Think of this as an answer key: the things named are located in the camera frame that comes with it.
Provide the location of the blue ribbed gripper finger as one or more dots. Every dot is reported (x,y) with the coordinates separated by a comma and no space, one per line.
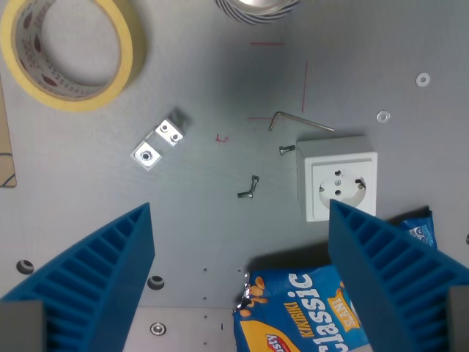
(388,271)
(99,278)

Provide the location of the blue peanut snack bag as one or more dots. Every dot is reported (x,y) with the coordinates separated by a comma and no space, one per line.
(293,315)

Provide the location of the metal washer lower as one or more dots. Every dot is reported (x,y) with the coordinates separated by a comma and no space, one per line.
(383,116)

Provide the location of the small metal screw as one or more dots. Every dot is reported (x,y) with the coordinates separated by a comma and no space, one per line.
(253,183)
(244,195)
(287,149)

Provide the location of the brown cardboard piece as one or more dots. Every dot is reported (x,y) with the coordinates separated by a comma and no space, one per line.
(6,146)

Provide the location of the metal hex key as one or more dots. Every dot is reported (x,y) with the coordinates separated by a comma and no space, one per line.
(293,120)

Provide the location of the clear plastic washer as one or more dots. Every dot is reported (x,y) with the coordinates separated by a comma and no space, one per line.
(423,79)

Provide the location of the yellow masking tape roll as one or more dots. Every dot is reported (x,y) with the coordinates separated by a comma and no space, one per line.
(129,55)

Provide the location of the striped metal cup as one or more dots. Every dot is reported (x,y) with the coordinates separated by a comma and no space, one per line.
(256,11)

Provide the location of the white wall power socket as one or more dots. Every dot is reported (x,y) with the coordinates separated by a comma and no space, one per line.
(339,179)

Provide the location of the aluminium bracket block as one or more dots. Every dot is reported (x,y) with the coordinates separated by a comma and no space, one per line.
(161,141)

